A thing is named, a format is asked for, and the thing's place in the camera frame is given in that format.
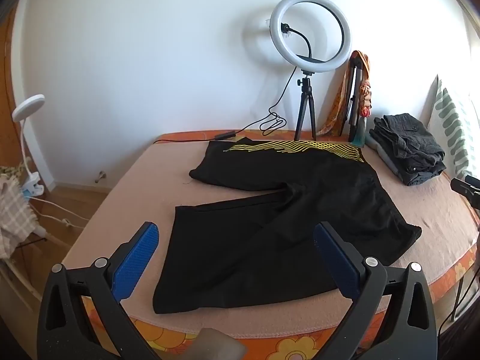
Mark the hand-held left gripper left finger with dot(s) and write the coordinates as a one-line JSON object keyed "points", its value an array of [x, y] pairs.
{"points": [[137, 258]]}

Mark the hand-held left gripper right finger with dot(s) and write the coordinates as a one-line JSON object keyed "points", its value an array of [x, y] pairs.
{"points": [[337, 262]]}

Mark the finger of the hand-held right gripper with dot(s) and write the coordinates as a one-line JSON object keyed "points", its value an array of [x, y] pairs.
{"points": [[465, 187]]}

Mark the black pants with yellow stripes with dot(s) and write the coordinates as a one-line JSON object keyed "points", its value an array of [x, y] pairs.
{"points": [[262, 202]]}

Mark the green patterned white pillow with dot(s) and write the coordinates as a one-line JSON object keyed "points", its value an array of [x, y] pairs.
{"points": [[450, 120]]}

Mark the dark grey folded clothes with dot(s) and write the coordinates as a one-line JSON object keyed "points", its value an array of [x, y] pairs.
{"points": [[408, 138]]}

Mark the light grey folded garment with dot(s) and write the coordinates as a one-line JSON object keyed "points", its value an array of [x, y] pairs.
{"points": [[386, 159]]}

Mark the metal door stopper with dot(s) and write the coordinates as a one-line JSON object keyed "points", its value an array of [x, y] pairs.
{"points": [[100, 177]]}

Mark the teal glass vase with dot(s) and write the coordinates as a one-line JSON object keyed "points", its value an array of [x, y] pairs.
{"points": [[360, 135]]}

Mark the beige checked cloth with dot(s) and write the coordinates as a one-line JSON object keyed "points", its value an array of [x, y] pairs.
{"points": [[15, 213]]}

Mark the orange fabric flowers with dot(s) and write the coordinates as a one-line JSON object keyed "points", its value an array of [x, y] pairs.
{"points": [[365, 99]]}

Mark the folded silver light stand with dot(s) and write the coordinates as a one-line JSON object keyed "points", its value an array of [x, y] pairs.
{"points": [[354, 93]]}

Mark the orange patterned scarf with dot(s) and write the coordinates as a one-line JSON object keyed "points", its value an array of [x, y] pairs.
{"points": [[332, 116]]}

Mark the black mini tripod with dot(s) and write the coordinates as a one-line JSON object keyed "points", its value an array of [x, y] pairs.
{"points": [[305, 93]]}

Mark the white clip desk lamp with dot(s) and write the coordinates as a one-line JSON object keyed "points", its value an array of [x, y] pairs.
{"points": [[28, 104]]}

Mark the wooden door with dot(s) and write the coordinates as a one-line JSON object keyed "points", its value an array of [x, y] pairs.
{"points": [[5, 120]]}

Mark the black gooseneck phone holder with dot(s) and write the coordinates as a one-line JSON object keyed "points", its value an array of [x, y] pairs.
{"points": [[305, 39]]}

